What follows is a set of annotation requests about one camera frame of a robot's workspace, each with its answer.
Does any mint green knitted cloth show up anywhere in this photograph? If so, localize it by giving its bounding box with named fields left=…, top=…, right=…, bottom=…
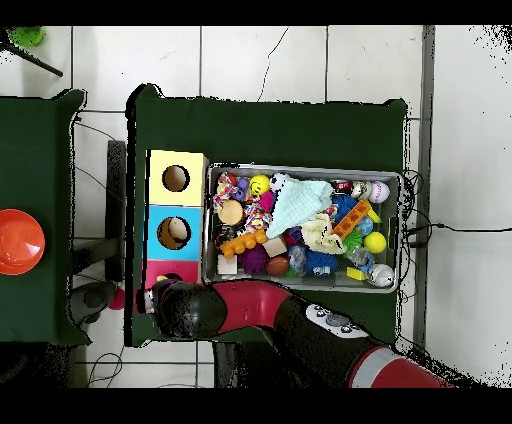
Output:
left=265, top=176, right=334, bottom=240

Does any cream cloth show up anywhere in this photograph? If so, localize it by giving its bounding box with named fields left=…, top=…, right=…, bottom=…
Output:
left=300, top=212, right=348, bottom=256

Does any clear plastic bottle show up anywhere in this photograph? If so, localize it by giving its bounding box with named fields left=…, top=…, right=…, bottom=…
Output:
left=345, top=245, right=377, bottom=273

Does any wooden box with three holes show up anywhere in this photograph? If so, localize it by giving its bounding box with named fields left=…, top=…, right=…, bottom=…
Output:
left=142, top=149, right=210, bottom=315

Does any red ball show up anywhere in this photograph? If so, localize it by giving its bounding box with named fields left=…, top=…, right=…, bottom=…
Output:
left=107, top=287, right=126, bottom=312

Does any grey rounded object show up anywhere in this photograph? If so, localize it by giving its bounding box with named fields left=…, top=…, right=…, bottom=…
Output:
left=69, top=280, right=118, bottom=325

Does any orange studded toy brick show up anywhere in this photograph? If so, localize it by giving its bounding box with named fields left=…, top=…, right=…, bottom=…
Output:
left=219, top=228, right=268, bottom=260

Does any purple spiky ball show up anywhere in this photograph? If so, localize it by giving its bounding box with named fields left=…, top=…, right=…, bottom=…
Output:
left=237, top=242, right=270, bottom=276

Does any large orange bowl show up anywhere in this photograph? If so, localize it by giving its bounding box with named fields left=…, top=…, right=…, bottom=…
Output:
left=0, top=208, right=46, bottom=277

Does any brown toy football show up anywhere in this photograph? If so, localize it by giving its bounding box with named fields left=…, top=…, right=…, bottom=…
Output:
left=264, top=255, right=291, bottom=278

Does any yellow smiley ball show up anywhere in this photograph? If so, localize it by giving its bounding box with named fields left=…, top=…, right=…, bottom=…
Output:
left=248, top=174, right=272, bottom=197

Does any black and white soccer ball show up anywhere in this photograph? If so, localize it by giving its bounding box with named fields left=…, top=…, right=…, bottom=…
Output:
left=269, top=172, right=292, bottom=193

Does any plain yellow ball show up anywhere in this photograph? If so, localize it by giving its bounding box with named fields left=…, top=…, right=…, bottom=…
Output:
left=362, top=231, right=388, bottom=255

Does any black rod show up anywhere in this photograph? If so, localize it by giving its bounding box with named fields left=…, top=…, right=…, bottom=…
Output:
left=0, top=39, right=64, bottom=78

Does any green cup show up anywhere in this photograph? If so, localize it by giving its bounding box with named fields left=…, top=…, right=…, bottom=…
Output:
left=7, top=26, right=45, bottom=48

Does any shallow wire mesh bin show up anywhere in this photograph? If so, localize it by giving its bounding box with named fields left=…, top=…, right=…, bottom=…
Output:
left=201, top=161, right=404, bottom=294

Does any black cable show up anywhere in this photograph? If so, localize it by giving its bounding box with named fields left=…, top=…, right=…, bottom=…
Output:
left=403, top=222, right=512, bottom=247

